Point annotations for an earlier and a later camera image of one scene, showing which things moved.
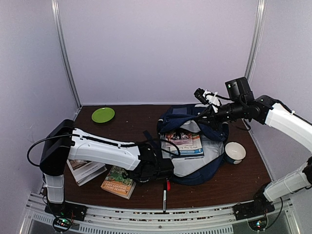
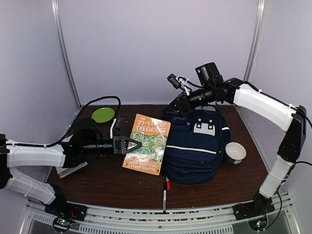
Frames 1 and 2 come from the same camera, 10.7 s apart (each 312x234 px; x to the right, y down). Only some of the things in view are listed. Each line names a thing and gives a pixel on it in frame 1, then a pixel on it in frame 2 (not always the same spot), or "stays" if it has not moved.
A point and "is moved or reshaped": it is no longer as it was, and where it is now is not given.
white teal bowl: [235, 152] stays
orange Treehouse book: [116, 183] → [152, 133]
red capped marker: [168, 185] stays
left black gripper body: [135, 176] → [91, 148]
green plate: [103, 114] stays
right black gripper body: [237, 111] → [208, 97]
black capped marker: [164, 202] stays
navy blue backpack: [185, 118] is moved or reshaped
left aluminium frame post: [56, 16] stays
